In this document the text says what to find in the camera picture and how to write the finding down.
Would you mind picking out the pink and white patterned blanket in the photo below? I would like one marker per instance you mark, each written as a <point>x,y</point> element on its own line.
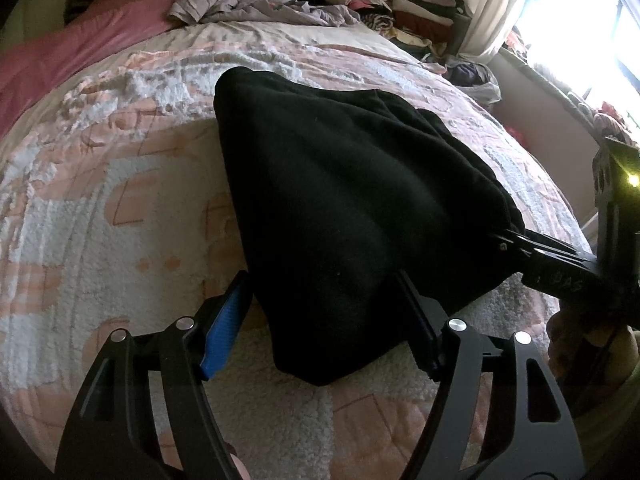
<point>125,210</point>

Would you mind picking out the red bag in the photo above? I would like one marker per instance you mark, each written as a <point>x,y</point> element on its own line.
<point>517,135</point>

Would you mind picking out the plastic bag with dark clothes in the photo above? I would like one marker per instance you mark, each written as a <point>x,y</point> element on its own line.
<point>470,76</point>

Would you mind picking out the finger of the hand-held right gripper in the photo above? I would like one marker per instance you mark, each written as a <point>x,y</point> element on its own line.
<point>545,242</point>
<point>515,255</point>

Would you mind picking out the pink duvet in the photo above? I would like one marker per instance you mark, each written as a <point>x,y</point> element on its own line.
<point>75,45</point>

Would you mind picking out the beige bed sheet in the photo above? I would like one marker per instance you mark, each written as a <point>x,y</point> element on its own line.
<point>300,35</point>

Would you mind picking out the black garment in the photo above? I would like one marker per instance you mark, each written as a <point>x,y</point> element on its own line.
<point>325,185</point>

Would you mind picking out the cream curtain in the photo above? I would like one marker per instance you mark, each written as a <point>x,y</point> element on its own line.
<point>495,0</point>

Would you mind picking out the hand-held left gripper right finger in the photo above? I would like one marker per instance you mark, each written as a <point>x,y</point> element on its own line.
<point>420,325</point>

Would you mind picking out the window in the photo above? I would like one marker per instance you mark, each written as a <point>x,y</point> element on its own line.
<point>575,20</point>

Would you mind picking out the stack of folded clothes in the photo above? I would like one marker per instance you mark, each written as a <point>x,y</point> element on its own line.
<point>420,10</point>

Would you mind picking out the cluttered window sill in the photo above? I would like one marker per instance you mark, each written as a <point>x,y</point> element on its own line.
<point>560,80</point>

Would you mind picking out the person's left hand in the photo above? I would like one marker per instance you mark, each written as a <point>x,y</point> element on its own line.
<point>237,462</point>

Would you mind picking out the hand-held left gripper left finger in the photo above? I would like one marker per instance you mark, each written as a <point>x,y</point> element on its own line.
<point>225,325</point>

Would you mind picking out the person's right hand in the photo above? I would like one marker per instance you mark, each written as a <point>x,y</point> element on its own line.
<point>565,335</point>

